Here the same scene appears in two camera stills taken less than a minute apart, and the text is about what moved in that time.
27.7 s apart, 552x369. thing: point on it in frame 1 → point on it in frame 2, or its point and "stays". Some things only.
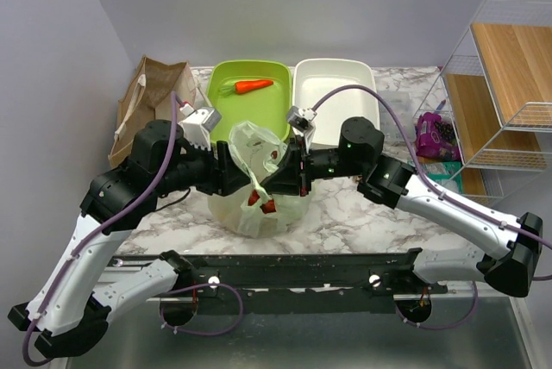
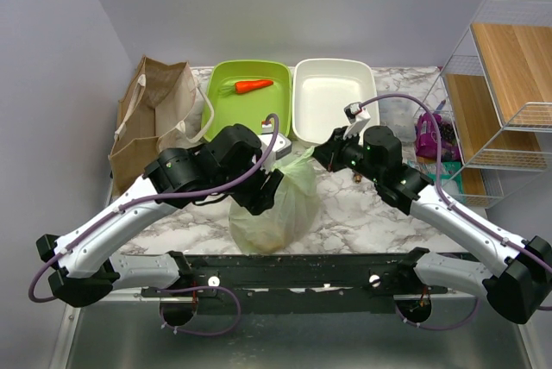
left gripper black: x=225 y=176 → x=262 y=197
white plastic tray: x=314 y=79 stays
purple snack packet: x=435 y=137 stays
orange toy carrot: x=241 y=86 stays
